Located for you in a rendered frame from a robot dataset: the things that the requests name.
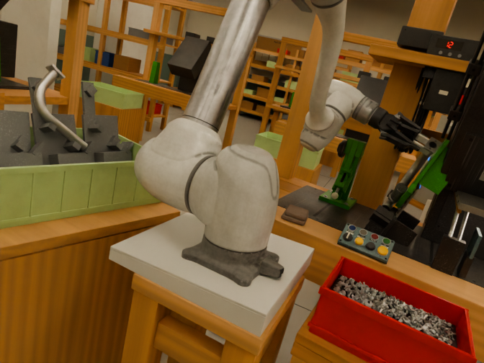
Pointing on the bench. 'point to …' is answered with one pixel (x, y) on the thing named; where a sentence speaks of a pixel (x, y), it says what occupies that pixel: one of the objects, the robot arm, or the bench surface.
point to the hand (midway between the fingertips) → (423, 145)
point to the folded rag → (295, 214)
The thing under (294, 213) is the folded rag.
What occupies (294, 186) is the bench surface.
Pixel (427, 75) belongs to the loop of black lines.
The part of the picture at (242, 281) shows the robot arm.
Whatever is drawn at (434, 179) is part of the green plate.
